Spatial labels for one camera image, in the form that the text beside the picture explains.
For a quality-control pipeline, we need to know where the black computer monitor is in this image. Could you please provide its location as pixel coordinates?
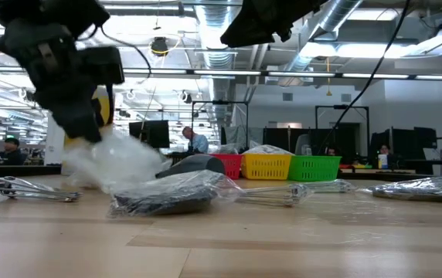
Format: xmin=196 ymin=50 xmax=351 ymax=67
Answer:
xmin=128 ymin=119 xmax=171 ymax=150

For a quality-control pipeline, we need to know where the green plastic basket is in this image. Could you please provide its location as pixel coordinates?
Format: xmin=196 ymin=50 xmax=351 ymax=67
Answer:
xmin=288 ymin=154 xmax=342 ymax=182

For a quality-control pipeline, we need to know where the grey office chair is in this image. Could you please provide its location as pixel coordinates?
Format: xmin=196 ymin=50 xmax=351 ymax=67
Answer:
xmin=294 ymin=134 xmax=314 ymax=156

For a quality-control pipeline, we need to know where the silver round air duct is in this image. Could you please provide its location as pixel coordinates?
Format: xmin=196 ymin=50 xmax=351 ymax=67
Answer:
xmin=195 ymin=0 xmax=241 ymax=128

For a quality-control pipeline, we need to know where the yellow wipes canister white lid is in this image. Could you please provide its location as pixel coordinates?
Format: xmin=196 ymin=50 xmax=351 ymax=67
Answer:
xmin=61 ymin=86 xmax=116 ymax=171

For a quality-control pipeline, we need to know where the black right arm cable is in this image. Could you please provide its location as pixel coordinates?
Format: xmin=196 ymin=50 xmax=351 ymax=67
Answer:
xmin=319 ymin=0 xmax=411 ymax=155

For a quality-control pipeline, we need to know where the black metal stand frame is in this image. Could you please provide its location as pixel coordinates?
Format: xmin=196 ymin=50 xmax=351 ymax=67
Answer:
xmin=190 ymin=100 xmax=250 ymax=155
xmin=314 ymin=104 xmax=371 ymax=155

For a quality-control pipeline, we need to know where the long ceiling light strip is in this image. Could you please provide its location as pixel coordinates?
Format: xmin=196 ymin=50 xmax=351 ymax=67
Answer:
xmin=0 ymin=65 xmax=442 ymax=82

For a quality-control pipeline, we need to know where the silver slanted air duct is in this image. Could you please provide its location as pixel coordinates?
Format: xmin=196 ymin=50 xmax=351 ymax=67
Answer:
xmin=282 ymin=0 xmax=365 ymax=86

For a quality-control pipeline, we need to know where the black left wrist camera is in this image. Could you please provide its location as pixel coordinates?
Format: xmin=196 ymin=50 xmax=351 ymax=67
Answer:
xmin=78 ymin=46 xmax=126 ymax=86

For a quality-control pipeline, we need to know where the bagged black round disc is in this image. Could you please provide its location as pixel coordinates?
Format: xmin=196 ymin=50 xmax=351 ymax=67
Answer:
xmin=212 ymin=143 xmax=241 ymax=155
xmin=355 ymin=175 xmax=442 ymax=205
xmin=107 ymin=169 xmax=245 ymax=218

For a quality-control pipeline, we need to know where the black oblong travel shaver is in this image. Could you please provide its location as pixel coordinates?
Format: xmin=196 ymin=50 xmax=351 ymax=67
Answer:
xmin=155 ymin=154 xmax=226 ymax=179

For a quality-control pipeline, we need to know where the yellow plastic basket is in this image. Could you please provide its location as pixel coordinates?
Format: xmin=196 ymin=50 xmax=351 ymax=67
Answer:
xmin=241 ymin=154 xmax=294 ymax=181

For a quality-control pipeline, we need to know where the black monitor row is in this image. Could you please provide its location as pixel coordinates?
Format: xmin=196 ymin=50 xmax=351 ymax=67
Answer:
xmin=370 ymin=126 xmax=438 ymax=175

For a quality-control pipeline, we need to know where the red plastic basket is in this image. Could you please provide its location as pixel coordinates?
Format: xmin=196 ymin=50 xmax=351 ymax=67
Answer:
xmin=209 ymin=153 xmax=243 ymax=181

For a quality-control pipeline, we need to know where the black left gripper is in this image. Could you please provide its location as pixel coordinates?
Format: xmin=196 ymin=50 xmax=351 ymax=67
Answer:
xmin=0 ymin=19 xmax=106 ymax=143

